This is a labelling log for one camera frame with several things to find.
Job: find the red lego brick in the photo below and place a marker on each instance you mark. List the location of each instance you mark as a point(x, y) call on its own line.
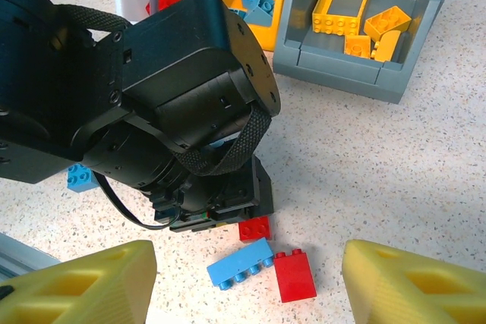
point(294, 276)
point(255, 229)

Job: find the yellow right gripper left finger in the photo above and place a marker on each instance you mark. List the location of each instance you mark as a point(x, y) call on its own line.
point(76, 290)

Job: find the grey plastic bin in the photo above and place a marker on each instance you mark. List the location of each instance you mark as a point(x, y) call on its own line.
point(334, 70)

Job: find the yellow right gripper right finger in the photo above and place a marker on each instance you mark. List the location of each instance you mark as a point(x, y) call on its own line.
point(417, 290)

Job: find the long blue lego brick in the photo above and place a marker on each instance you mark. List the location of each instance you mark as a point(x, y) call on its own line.
point(237, 13)
point(241, 263)

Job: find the yellow lego brick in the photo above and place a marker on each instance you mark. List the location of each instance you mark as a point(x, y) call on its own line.
point(387, 22)
point(357, 48)
point(387, 48)

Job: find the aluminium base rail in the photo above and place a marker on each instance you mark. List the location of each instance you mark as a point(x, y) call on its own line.
point(23, 259)

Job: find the yellow lego window frame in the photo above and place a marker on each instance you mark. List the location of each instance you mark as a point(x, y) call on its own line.
point(334, 24)

